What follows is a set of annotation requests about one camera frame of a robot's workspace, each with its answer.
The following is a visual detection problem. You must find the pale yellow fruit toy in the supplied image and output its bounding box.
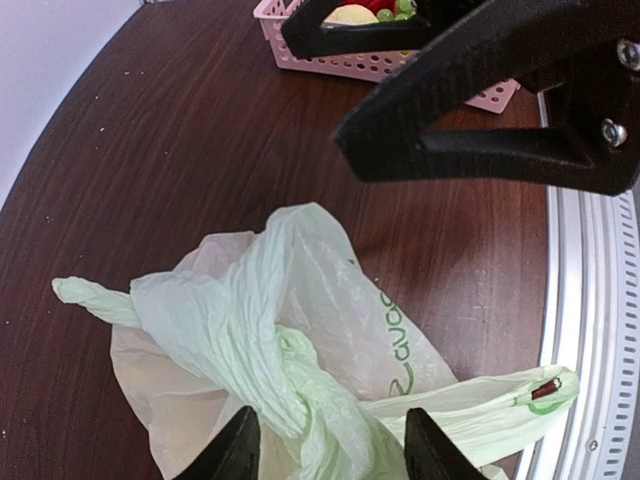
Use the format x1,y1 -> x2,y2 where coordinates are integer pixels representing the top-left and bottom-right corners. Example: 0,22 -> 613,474
325,4 -> 379,26

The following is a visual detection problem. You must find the light green plastic bag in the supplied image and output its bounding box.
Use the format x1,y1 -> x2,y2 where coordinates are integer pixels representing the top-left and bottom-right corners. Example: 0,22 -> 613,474
52,203 -> 580,479

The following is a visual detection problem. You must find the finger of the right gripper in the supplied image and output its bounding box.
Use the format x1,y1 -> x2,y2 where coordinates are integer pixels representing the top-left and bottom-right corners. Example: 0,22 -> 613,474
281,1 -> 500,58
335,1 -> 639,195

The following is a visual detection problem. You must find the green grapes toy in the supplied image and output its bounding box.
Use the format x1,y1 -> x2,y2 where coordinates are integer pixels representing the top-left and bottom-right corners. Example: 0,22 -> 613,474
371,0 -> 417,22

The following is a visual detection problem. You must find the curved aluminium rail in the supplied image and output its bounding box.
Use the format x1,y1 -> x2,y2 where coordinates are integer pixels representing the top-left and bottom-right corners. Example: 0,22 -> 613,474
512,89 -> 640,480

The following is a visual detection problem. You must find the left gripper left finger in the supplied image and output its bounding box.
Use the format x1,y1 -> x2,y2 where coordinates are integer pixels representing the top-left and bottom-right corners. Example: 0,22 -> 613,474
175,406 -> 260,480

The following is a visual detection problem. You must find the pink plastic basket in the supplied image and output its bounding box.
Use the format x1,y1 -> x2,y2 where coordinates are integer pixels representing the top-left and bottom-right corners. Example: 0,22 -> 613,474
253,0 -> 520,114

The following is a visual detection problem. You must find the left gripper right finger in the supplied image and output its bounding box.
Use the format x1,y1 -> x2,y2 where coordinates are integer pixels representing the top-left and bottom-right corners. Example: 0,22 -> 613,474
404,408 -> 483,480

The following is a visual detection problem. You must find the red apple toy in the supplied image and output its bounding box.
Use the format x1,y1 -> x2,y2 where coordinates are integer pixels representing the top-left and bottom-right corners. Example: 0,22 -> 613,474
360,0 -> 395,13

